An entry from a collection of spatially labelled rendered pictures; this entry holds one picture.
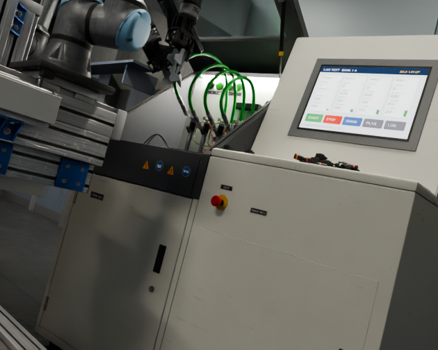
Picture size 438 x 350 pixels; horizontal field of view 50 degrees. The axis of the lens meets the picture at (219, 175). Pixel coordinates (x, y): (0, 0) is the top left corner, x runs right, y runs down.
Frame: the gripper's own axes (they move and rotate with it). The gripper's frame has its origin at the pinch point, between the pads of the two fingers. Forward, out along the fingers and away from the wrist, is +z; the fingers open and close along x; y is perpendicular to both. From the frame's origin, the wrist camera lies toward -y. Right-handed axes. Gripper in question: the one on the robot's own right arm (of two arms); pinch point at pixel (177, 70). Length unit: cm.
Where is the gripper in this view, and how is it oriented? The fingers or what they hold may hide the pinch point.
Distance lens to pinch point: 183.3
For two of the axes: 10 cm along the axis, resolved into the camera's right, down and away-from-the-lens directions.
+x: 7.8, 1.6, -6.1
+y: -5.8, -2.0, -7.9
